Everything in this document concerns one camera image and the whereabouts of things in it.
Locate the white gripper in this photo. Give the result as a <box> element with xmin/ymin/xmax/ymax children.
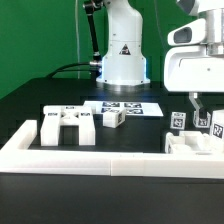
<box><xmin>163</xmin><ymin>44</ymin><xmax>224</xmax><ymax>125</ymax></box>

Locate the small tagged white cube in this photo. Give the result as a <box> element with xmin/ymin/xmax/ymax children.
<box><xmin>170</xmin><ymin>112</ymin><xmax>186</xmax><ymax>130</ymax></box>
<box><xmin>193</xmin><ymin>111</ymin><xmax>211</xmax><ymax>128</ymax></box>

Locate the white U-shaped border frame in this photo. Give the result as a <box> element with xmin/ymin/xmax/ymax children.
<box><xmin>0</xmin><ymin>120</ymin><xmax>224</xmax><ymax>179</ymax></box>

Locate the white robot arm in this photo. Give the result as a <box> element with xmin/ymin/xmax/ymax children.
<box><xmin>96</xmin><ymin>0</ymin><xmax>224</xmax><ymax>95</ymax></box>

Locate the white chair back part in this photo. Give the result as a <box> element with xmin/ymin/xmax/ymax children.
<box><xmin>40</xmin><ymin>105</ymin><xmax>96</xmax><ymax>146</ymax></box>

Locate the white sheet with tags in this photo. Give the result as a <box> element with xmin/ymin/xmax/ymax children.
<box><xmin>84</xmin><ymin>101</ymin><xmax>163</xmax><ymax>117</ymax></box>

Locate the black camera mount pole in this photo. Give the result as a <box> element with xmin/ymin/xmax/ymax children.
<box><xmin>83</xmin><ymin>0</ymin><xmax>101</xmax><ymax>61</ymax></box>

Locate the white chair seat part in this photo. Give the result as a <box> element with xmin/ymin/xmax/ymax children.
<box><xmin>165</xmin><ymin>131</ymin><xmax>215</xmax><ymax>155</ymax></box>

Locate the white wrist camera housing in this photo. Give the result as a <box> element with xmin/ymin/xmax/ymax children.
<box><xmin>167</xmin><ymin>18</ymin><xmax>207</xmax><ymax>46</ymax></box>

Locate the black cable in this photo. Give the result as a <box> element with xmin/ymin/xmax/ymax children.
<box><xmin>45</xmin><ymin>61</ymin><xmax>101</xmax><ymax>80</ymax></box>

